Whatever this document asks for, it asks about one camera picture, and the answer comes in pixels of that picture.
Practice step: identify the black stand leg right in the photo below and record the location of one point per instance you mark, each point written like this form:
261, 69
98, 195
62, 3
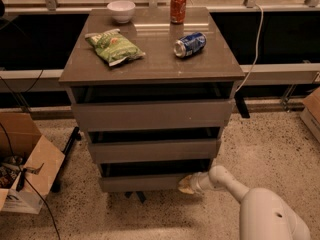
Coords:
241, 105

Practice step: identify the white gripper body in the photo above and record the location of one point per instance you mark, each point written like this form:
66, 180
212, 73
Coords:
197, 183

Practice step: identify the black stand leg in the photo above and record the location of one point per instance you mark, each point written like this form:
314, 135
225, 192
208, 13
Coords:
75, 136
241, 105

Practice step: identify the grey drawer cabinet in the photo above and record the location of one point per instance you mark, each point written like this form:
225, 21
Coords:
211, 73

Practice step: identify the white ceramic bowl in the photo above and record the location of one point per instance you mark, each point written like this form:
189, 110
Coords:
122, 11

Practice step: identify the black stand leg left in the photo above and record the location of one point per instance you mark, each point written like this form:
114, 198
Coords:
75, 136

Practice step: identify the cardboard box right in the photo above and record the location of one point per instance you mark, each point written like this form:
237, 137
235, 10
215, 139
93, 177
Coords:
311, 113

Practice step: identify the grey bottom drawer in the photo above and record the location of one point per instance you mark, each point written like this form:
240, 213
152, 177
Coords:
148, 176

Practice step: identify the green chip bag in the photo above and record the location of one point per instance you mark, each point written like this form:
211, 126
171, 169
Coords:
113, 47

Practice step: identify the grey drawer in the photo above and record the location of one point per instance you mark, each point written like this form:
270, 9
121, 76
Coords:
148, 176
154, 145
153, 114

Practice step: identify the grey top drawer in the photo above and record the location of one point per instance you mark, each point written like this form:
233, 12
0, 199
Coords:
153, 114

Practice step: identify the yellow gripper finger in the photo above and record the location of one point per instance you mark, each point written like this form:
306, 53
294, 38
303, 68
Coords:
184, 185

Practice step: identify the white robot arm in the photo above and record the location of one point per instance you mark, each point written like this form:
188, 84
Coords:
263, 215

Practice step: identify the grey middle drawer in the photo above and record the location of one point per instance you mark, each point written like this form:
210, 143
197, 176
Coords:
154, 145

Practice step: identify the orange soda can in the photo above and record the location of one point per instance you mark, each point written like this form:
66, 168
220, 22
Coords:
177, 11

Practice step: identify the open cardboard box left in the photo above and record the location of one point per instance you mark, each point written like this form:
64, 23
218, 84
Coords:
39, 160

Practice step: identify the blue soda can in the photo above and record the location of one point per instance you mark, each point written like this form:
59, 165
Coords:
189, 45

